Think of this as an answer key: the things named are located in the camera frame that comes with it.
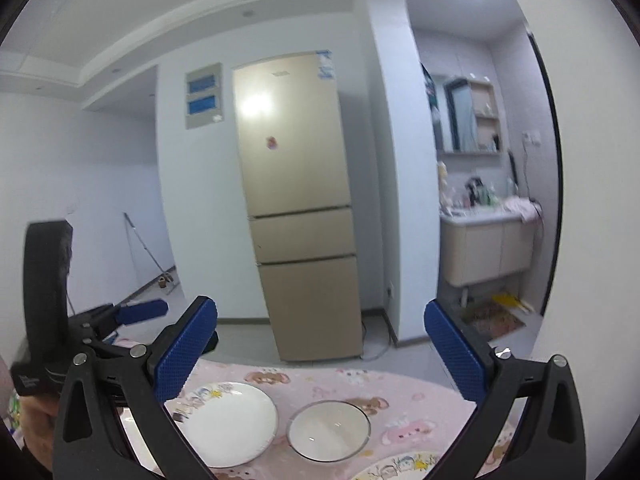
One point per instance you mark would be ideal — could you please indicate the white plate with cartoon print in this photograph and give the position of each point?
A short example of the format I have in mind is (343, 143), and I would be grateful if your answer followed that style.
(400, 470)
(235, 425)

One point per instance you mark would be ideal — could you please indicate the clear glass bowl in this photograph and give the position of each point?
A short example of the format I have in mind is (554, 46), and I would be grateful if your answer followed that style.
(327, 432)

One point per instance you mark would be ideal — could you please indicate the black pump bottle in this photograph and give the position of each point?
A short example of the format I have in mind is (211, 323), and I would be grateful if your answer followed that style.
(473, 191)

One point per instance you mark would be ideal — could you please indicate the blue and white fridge label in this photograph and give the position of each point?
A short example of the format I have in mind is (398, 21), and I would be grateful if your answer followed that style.
(325, 65)

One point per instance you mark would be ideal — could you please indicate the yellow slippers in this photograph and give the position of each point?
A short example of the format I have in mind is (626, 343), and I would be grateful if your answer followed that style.
(511, 303)

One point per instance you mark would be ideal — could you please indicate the person's left hand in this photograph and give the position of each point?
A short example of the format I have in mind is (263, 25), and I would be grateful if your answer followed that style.
(36, 422)

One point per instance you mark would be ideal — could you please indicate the black door frame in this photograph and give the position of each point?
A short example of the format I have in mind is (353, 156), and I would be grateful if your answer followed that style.
(550, 160)

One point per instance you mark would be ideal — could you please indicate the cream plush toy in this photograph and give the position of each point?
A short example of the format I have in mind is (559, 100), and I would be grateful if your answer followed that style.
(443, 185)

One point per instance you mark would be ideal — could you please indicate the wooden mirror cabinet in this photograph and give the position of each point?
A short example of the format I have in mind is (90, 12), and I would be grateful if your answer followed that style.
(467, 115)

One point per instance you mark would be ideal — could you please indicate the pink printed tablecloth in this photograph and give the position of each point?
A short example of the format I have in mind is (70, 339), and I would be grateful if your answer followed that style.
(400, 395)

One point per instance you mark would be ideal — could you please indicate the gold three-door refrigerator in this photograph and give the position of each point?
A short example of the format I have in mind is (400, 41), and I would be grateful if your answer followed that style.
(295, 210)

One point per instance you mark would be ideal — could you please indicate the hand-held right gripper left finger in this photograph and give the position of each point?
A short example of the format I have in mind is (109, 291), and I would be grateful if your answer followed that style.
(184, 352)

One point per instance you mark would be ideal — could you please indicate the pink towel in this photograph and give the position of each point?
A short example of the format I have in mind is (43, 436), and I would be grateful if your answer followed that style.
(520, 208)

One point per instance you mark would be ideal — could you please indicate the pink fridge sticker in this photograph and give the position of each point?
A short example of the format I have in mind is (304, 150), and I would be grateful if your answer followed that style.
(272, 142)

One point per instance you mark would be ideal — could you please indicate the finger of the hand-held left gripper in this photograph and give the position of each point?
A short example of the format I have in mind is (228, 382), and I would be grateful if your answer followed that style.
(212, 341)
(142, 311)

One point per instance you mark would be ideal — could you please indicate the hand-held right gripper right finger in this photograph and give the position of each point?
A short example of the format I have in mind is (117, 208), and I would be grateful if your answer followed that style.
(456, 357)

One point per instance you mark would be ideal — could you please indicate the brown patterned bath rug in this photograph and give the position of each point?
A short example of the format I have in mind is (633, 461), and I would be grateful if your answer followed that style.
(492, 321)

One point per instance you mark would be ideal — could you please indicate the colourful printed bag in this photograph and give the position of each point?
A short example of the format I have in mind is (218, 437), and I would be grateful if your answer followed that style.
(14, 407)

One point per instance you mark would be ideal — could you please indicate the grey electrical panel box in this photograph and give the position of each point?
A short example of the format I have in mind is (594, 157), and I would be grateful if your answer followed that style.
(204, 96)

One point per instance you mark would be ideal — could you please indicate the beige bathroom vanity cabinet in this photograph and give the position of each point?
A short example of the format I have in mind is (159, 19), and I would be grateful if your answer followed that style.
(485, 250)

